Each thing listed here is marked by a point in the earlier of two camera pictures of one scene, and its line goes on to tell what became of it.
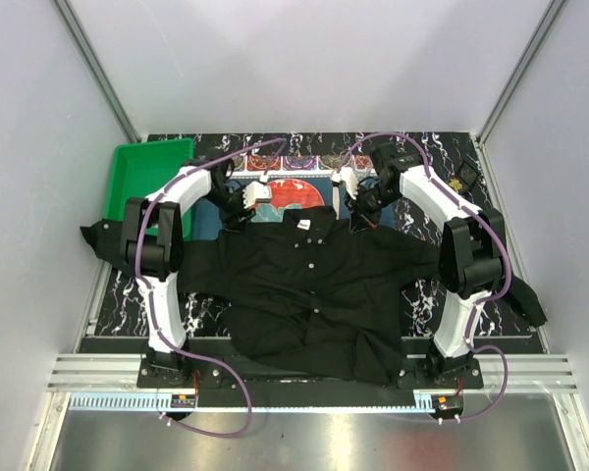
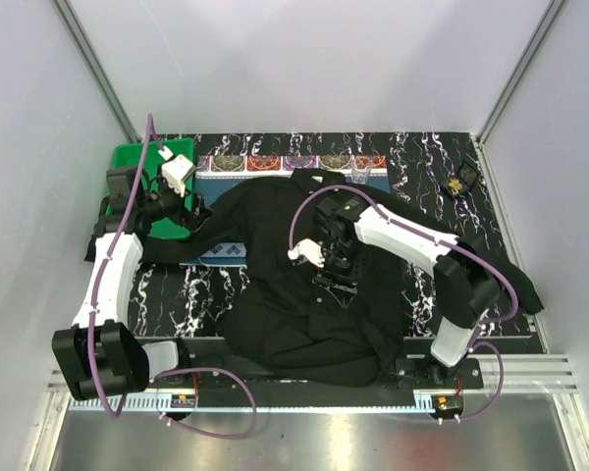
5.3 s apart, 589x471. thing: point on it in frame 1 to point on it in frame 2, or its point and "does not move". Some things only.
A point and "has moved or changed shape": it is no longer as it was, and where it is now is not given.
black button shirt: [306, 293] has moved or changed shape
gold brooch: [455, 183] does not move
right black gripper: [356, 223] to [344, 286]
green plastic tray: [139, 169] does not move
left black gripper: [238, 220] to [192, 219]
